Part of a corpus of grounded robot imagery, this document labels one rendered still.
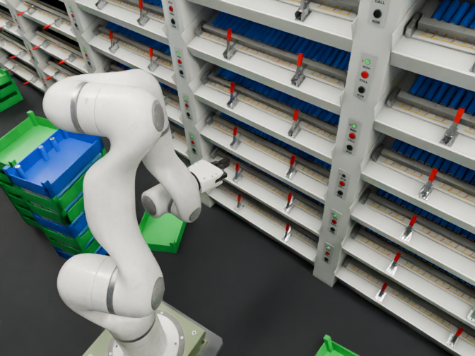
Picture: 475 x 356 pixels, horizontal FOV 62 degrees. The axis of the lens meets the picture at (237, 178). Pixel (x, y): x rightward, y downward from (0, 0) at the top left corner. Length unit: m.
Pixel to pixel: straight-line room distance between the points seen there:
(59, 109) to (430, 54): 0.77
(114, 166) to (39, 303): 1.23
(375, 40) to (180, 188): 0.59
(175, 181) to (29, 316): 1.06
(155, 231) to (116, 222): 1.13
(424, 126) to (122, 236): 0.76
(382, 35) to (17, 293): 1.71
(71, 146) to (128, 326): 0.93
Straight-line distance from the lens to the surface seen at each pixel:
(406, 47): 1.00
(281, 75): 1.23
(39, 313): 1.89
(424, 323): 1.65
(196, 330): 1.26
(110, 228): 0.82
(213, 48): 1.39
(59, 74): 2.67
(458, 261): 1.33
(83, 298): 0.92
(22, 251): 2.12
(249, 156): 1.52
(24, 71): 3.26
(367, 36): 1.01
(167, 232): 1.92
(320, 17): 1.10
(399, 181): 1.21
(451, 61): 0.98
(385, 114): 1.10
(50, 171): 1.66
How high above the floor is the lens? 1.50
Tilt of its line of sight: 45 degrees down
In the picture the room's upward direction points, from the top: 4 degrees counter-clockwise
